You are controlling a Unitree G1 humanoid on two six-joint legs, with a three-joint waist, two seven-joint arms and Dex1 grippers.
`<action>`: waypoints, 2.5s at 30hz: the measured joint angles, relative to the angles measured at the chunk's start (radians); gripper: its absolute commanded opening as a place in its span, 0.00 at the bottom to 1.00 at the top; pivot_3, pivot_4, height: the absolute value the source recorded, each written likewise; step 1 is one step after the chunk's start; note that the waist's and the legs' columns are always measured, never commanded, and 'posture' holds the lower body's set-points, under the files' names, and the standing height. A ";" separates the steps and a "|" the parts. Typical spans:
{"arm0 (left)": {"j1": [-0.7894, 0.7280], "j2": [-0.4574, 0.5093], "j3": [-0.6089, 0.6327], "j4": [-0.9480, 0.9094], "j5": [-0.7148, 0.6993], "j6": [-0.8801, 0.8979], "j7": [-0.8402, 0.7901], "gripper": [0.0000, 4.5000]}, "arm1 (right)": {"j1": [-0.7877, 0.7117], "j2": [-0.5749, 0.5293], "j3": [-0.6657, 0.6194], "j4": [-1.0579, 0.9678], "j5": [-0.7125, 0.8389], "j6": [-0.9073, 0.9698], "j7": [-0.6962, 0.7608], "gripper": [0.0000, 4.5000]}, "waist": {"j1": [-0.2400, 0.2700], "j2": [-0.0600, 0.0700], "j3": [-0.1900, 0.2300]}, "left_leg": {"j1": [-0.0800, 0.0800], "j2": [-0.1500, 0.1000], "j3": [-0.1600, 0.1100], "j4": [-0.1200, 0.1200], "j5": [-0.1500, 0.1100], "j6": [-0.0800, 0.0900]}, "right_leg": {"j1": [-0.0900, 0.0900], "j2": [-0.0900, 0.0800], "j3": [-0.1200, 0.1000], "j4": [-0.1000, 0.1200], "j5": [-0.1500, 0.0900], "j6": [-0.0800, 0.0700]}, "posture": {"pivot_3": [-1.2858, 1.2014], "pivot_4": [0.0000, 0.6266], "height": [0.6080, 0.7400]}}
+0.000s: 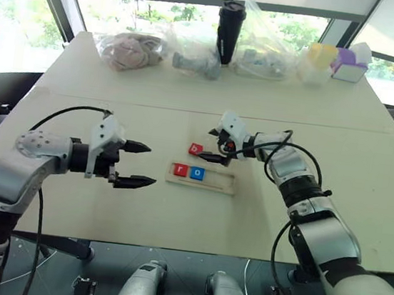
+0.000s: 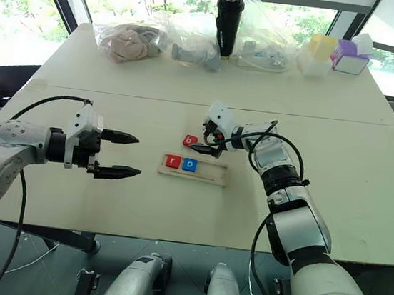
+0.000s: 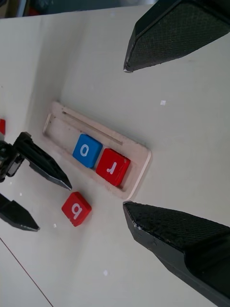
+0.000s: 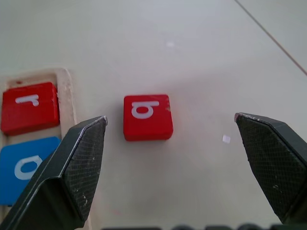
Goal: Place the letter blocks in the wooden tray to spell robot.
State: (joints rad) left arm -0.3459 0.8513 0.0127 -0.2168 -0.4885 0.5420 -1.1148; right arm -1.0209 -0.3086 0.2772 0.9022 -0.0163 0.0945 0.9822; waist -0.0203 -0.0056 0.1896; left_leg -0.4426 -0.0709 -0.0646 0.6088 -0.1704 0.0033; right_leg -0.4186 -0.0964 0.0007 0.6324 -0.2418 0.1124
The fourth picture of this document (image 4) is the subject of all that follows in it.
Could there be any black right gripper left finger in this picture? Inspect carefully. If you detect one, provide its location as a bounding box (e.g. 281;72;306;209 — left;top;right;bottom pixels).
0;115;108;230

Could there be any light wooden tray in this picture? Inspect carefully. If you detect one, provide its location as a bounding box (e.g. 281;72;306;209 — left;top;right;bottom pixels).
0;68;93;230

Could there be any blue letter o block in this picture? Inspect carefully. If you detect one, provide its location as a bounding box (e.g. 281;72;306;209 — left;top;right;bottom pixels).
0;136;62;207

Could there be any red letter b block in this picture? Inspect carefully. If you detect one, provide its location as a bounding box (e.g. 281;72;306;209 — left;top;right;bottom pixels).
123;94;174;142

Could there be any red letter r block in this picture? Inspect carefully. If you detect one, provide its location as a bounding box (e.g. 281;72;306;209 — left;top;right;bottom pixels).
0;81;60;136

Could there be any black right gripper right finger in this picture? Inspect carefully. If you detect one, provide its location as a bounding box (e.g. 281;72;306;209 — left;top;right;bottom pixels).
234;112;307;226

